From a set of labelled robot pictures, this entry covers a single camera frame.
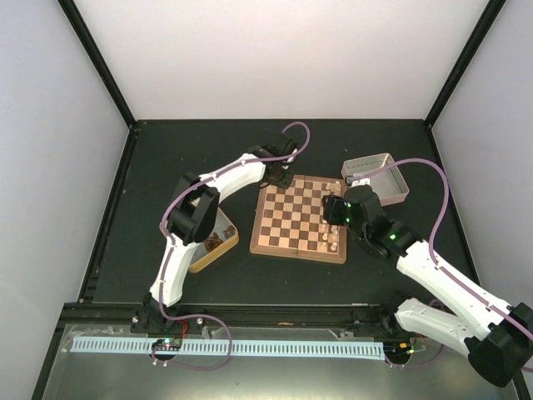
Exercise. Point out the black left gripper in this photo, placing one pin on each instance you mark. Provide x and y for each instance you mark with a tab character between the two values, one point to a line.
286	182

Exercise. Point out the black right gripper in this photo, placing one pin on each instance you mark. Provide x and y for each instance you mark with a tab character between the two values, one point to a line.
331	209

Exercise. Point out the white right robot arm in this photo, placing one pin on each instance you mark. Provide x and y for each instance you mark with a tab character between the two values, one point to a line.
494	336

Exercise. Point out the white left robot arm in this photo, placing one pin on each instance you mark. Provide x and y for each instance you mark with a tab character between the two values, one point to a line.
192	214

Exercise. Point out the wooden folding chess board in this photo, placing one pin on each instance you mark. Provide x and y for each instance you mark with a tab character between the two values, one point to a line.
288	221

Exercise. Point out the dark pieces in tin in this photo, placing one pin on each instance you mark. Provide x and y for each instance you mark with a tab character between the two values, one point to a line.
216	239

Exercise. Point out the right controller board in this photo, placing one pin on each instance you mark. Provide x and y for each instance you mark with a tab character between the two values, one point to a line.
406	347

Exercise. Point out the controller board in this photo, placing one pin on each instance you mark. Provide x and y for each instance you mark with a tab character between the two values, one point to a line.
406	347
167	344

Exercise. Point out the left controller board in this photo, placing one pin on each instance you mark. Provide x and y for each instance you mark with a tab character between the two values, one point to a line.
167	344

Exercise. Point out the pink metal tin tray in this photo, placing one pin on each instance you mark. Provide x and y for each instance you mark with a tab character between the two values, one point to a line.
386	179

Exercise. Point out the yellow bear tin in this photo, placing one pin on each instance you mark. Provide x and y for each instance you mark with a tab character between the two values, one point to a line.
201	258

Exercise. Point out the black mounting rail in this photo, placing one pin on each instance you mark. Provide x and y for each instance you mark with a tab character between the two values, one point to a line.
366	320

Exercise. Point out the black frame post right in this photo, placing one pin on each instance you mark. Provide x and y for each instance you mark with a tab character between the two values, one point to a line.
478	34

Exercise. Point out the black frame post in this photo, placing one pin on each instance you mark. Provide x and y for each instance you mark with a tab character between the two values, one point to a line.
478	34
82	31

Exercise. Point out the black frame post left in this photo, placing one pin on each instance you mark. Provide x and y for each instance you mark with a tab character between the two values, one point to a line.
82	31

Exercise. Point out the white slotted cable duct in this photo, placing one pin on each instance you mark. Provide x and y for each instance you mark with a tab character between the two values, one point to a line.
235	348

